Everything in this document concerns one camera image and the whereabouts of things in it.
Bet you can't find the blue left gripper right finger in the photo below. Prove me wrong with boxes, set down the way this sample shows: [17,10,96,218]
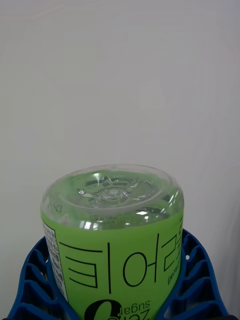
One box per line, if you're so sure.
[154,228,230,320]

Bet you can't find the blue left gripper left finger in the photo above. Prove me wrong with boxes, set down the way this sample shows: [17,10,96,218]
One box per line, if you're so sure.
[6,236,76,320]

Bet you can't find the green label plastic bottle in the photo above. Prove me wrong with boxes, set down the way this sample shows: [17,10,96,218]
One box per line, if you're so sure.
[39,163,185,320]

